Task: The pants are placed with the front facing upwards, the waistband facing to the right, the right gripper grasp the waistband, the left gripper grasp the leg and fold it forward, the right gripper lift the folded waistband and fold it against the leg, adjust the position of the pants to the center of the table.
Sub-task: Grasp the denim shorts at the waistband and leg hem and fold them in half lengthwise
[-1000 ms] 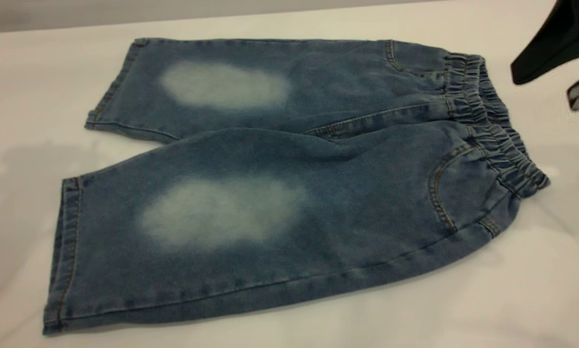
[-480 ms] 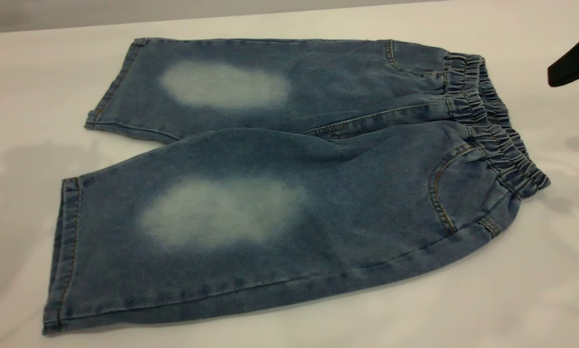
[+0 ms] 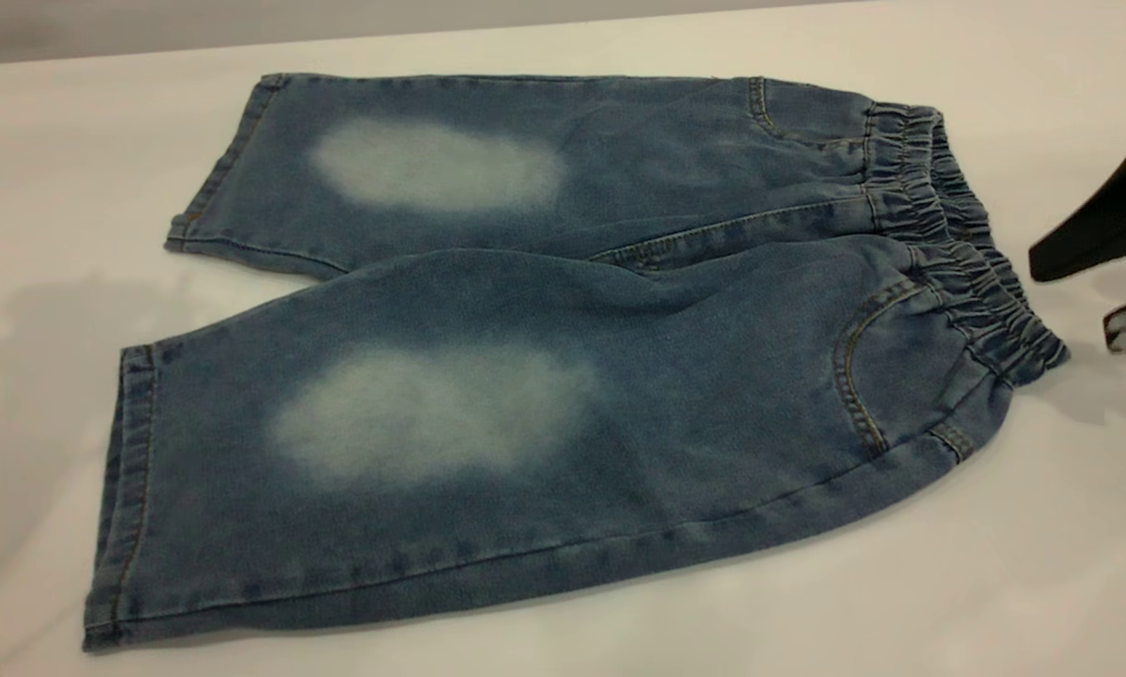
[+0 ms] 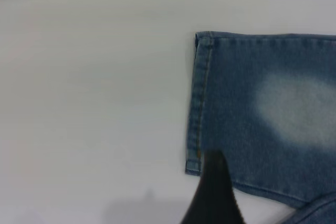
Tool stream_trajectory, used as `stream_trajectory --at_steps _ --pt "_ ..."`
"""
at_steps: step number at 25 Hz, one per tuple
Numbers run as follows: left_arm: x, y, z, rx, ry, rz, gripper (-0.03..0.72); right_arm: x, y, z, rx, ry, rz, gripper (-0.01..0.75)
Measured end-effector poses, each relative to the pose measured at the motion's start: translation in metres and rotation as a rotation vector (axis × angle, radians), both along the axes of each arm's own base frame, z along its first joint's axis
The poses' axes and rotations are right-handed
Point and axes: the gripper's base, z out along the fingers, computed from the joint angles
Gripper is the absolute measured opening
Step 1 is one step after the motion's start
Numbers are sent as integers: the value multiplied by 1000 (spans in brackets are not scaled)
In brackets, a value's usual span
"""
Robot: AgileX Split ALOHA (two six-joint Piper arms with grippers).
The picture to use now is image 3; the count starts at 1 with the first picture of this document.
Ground blue denim shorts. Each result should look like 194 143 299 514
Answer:
83 73 1071 653

